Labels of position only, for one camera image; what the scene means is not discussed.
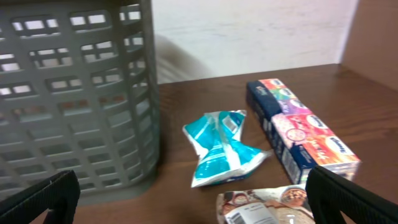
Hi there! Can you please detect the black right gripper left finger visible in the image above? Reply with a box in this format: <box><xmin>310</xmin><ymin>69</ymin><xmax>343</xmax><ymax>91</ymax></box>
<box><xmin>1</xmin><ymin>170</ymin><xmax>80</xmax><ymax>224</ymax></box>

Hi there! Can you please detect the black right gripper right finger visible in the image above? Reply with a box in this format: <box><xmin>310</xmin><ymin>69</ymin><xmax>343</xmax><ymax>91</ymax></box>
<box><xmin>305</xmin><ymin>166</ymin><xmax>397</xmax><ymax>224</ymax></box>

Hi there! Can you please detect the brown photo snack bag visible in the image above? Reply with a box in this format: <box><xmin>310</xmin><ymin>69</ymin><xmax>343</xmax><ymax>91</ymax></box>
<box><xmin>216</xmin><ymin>184</ymin><xmax>315</xmax><ymax>224</ymax></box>

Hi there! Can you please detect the multicolour tissue pack box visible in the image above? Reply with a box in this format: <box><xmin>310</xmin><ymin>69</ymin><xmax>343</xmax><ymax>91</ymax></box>
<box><xmin>246</xmin><ymin>78</ymin><xmax>361</xmax><ymax>184</ymax></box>

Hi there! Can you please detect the teal white pouch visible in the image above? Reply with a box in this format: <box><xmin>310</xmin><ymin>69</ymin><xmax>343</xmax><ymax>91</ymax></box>
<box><xmin>182</xmin><ymin>110</ymin><xmax>271</xmax><ymax>188</ymax></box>

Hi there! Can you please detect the grey plastic slotted basket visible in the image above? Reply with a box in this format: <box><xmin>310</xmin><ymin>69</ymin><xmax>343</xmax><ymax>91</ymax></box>
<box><xmin>1</xmin><ymin>0</ymin><xmax>159</xmax><ymax>204</ymax></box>

